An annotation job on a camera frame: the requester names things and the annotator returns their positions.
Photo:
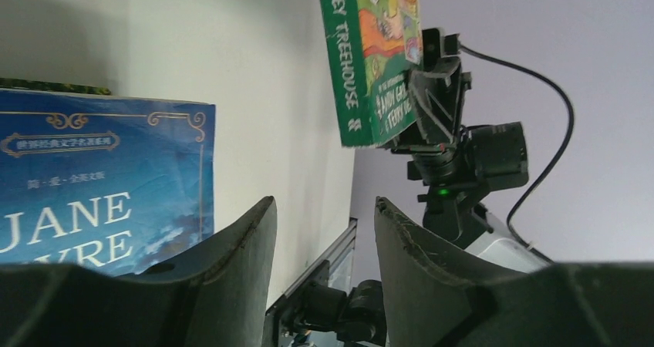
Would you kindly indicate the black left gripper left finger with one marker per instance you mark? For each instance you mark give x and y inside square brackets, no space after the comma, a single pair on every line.
[213,294]

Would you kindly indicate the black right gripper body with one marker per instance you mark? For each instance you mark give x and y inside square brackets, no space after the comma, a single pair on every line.
[491,155]

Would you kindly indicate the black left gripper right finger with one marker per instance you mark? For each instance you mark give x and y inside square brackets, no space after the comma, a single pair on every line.
[436,294]

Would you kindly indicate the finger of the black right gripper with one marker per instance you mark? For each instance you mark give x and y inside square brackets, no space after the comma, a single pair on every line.
[435,97]

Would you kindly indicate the dark green treehouse book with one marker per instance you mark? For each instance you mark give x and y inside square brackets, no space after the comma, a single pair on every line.
[372,45]

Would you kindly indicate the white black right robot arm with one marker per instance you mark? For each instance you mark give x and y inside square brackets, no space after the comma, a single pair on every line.
[460,218]

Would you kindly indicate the Jane Eyre blue book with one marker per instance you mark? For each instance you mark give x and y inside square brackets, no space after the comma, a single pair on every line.
[111,183]

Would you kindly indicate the dark black-green book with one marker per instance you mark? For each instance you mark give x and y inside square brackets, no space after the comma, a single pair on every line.
[8,83]

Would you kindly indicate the black mounting base rail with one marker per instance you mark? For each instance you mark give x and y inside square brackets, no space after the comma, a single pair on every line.
[324,308]

